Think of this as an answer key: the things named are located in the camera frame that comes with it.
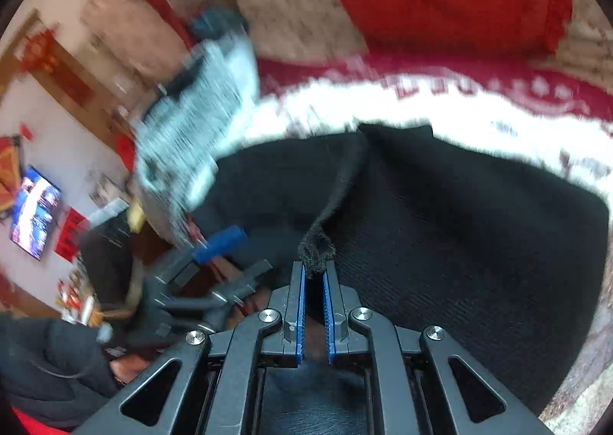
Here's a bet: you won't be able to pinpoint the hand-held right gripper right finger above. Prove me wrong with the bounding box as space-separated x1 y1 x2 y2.
323 263 551 435

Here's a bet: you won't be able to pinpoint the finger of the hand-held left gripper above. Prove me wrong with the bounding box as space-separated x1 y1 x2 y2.
153 226 249 283
211 259 275 307

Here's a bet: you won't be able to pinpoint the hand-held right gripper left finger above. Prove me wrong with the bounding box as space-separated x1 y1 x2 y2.
77 262 306 435

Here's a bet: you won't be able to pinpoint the black pants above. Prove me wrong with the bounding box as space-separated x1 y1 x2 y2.
192 121 611 417

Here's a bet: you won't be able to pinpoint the person's left forearm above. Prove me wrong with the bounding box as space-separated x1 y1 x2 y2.
0 311 126 431

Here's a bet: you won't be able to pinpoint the grey fluffy garment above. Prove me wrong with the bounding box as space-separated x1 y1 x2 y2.
131 28 262 244

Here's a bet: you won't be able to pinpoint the red paper strip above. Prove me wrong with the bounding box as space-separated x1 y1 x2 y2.
54 206 90 260

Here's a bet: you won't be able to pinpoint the television screen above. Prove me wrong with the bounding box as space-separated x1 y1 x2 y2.
10 166 63 262

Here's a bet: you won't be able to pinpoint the red and white fleece blanket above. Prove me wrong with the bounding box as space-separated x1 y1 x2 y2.
249 51 613 206

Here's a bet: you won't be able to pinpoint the blue-grey bag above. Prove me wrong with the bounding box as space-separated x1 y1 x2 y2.
188 7 248 39

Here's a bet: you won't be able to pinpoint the red wall decoration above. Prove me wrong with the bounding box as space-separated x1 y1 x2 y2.
19 30 61 75

